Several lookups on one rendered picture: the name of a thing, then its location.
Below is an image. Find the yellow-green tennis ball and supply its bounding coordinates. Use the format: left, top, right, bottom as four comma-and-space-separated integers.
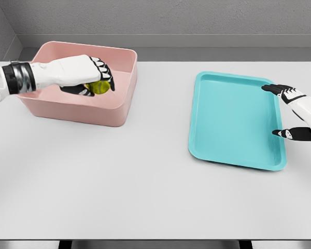
87, 80, 110, 95

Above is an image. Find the blue plastic tray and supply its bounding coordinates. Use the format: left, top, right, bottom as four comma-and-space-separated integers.
188, 71, 287, 172

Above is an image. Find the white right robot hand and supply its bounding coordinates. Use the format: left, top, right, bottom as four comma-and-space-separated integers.
261, 84, 311, 142

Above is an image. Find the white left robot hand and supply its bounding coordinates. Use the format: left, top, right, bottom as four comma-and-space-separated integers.
53, 54, 116, 98

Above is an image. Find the pink plastic basket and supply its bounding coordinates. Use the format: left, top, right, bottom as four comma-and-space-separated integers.
16, 40, 138, 128

